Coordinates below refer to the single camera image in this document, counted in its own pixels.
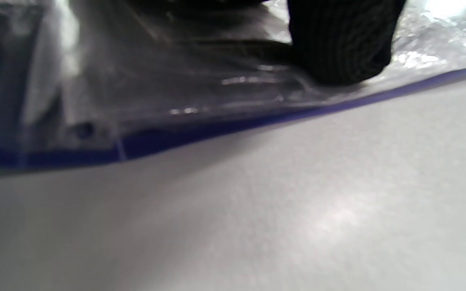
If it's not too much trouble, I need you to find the person's left hand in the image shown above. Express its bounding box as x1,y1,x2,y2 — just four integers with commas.
288,0,407,86

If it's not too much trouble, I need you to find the clear bag with blue edge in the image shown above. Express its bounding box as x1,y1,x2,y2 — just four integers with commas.
0,0,466,172

